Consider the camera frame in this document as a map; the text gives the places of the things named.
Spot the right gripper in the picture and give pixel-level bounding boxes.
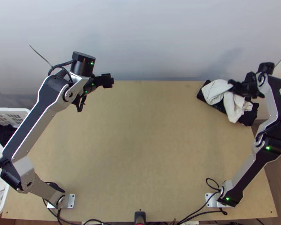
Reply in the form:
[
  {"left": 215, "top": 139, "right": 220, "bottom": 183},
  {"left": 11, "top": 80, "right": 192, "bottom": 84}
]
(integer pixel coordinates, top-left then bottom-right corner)
[{"left": 227, "top": 71, "right": 265, "bottom": 99}]

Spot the white t-shirt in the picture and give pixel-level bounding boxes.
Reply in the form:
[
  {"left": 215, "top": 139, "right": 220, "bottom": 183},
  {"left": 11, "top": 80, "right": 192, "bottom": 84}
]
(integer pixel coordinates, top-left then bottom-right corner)
[{"left": 201, "top": 79, "right": 253, "bottom": 123}]

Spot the black t-shirt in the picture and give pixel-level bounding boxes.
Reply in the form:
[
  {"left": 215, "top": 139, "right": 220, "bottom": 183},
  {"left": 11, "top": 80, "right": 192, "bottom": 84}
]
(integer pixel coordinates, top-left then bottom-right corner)
[{"left": 196, "top": 79, "right": 260, "bottom": 127}]

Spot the white laundry basket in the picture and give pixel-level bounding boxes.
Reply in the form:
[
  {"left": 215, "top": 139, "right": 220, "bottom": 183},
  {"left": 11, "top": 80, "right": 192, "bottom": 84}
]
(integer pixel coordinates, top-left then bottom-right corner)
[{"left": 0, "top": 107, "right": 31, "bottom": 216}]

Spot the black cable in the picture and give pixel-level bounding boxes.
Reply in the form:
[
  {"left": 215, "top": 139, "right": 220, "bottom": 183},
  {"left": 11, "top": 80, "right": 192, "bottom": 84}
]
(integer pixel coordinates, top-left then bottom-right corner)
[
  {"left": 186, "top": 209, "right": 228, "bottom": 224},
  {"left": 42, "top": 198, "right": 70, "bottom": 225},
  {"left": 178, "top": 178, "right": 225, "bottom": 224}
]

